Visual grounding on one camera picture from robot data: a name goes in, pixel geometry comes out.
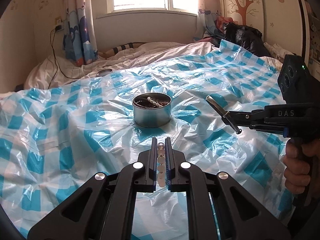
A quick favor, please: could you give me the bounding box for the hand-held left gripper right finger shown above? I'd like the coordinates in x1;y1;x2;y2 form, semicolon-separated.
164;137;292;240

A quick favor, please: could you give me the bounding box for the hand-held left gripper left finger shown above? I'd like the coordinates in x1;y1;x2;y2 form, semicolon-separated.
27;137;158;240

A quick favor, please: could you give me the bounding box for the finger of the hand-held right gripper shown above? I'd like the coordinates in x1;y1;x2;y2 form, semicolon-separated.
206;95;267;122
220;114;285;134

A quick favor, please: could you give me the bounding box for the clear bead bracelet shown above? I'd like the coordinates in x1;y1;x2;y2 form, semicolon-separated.
156;142;167;188

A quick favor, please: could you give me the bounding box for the round metal tin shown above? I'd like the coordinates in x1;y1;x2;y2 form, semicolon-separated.
132;92;173;128

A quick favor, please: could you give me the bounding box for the pile of bracelets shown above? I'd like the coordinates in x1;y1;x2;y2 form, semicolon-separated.
134;94;171;109

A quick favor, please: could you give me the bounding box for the white bead bracelet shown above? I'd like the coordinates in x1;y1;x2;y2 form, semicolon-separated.
146;96;162;108

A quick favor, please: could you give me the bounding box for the person's right hand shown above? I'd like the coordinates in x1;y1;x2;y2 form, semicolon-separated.
283;138;320;198

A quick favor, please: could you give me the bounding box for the white cloth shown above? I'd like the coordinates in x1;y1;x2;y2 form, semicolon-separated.
263;42;286;61

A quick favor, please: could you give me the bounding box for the black plastic bag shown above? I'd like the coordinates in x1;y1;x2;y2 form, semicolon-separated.
222;22;272;57

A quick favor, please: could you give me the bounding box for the wardrobe with tree print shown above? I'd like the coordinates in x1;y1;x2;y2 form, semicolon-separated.
219;0;320;64

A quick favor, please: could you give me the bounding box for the blue checkered plastic sheet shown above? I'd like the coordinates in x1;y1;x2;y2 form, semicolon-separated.
0;39;300;240

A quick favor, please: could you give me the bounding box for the red cloth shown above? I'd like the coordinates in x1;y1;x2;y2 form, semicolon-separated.
215;16;233;33

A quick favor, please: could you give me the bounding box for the blue cartoon curtain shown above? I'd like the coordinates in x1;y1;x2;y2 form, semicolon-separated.
62;0;98;66
197;0;227;42

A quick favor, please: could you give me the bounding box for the white bedding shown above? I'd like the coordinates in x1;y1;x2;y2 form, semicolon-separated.
0;41;222;98

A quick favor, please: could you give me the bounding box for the striped pillow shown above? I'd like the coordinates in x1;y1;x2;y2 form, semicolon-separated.
97;42;148;58

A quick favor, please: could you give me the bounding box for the black charger cable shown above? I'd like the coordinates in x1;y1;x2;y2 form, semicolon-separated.
49;27;77;88

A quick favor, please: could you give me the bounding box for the wall outlet with charger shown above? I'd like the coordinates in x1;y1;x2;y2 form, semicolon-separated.
54;16;64;32

